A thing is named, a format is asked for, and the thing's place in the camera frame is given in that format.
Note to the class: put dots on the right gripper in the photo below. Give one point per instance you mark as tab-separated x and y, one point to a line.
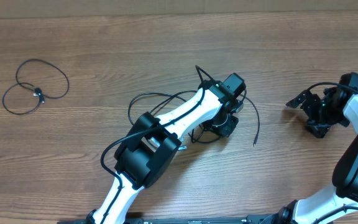
320	129

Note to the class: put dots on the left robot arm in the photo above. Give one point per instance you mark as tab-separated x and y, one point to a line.
151	144

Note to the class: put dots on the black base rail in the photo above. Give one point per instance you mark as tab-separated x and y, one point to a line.
250	219

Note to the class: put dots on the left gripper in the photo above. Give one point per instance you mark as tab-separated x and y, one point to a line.
225	130

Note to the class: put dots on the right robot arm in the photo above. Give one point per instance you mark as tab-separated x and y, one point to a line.
341	197

